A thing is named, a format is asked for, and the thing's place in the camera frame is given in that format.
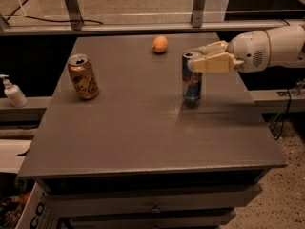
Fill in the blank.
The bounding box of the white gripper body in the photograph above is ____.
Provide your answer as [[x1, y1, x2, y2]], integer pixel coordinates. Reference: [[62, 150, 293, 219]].
[[227, 31, 270, 73]]

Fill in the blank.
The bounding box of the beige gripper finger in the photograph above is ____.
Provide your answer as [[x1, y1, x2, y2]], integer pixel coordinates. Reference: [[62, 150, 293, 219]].
[[188, 52, 244, 73], [191, 41, 228, 56]]

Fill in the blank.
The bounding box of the silver blue redbull can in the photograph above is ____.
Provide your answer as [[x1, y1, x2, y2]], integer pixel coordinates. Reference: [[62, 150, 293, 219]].
[[182, 50, 202, 102]]

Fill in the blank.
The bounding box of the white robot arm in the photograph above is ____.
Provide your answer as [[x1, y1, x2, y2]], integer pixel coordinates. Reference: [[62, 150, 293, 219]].
[[188, 25, 305, 73]]

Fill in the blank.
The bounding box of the gold soda can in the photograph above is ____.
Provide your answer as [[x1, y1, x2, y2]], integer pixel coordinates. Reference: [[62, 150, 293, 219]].
[[67, 53, 99, 100]]

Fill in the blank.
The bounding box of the orange lemon fruit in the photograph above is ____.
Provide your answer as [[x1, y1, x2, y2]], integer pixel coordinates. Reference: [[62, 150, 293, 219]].
[[152, 35, 169, 53]]

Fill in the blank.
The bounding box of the grey drawer cabinet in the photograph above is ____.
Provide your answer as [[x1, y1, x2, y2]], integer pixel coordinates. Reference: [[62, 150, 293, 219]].
[[19, 33, 286, 229]]

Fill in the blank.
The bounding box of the upper drawer knob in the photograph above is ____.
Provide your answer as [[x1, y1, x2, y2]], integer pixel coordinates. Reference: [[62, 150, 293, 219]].
[[152, 203, 160, 214]]

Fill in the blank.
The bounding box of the white pump bottle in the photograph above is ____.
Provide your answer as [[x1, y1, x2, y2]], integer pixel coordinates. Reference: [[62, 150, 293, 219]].
[[0, 74, 28, 108]]

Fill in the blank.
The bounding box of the white cardboard box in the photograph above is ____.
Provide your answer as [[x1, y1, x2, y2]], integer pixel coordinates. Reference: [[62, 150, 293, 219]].
[[15, 183, 59, 229]]

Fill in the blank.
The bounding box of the right metal bracket post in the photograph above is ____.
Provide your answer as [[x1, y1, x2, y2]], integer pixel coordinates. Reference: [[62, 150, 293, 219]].
[[191, 0, 206, 28]]

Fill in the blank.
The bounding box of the metal bracket post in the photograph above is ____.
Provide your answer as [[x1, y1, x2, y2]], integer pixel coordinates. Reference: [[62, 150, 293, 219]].
[[191, 0, 206, 28], [64, 0, 84, 31]]

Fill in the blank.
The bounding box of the black cable right side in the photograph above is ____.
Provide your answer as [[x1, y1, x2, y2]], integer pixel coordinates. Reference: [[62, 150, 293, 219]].
[[273, 88, 293, 141]]

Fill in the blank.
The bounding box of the left metal bracket post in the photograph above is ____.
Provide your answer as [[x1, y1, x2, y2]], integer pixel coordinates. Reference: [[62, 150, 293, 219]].
[[64, 0, 84, 31]]

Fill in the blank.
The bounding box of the black cable on floor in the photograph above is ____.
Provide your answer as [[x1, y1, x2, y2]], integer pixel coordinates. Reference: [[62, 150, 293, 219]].
[[5, 0, 104, 26]]

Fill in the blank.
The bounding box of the grey metal rail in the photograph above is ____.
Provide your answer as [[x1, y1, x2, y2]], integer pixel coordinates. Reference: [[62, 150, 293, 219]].
[[0, 19, 305, 36]]

